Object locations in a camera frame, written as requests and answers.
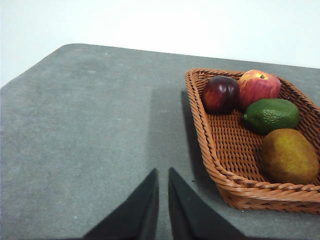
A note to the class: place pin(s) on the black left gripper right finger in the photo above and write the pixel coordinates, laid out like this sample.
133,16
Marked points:
190,217

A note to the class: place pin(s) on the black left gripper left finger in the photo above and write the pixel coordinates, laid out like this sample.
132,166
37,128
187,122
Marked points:
135,217

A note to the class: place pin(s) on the brown kiwi fruit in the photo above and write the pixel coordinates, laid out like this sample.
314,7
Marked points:
290,157

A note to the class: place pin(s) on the brown wicker basket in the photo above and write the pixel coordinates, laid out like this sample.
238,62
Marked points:
232,150

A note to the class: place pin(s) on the dark purple plum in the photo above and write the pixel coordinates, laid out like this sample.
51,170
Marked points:
220,95

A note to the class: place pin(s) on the green avocado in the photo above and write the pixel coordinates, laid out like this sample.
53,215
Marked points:
272,115

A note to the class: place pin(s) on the red peach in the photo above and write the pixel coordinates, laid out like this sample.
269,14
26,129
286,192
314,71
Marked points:
260,87

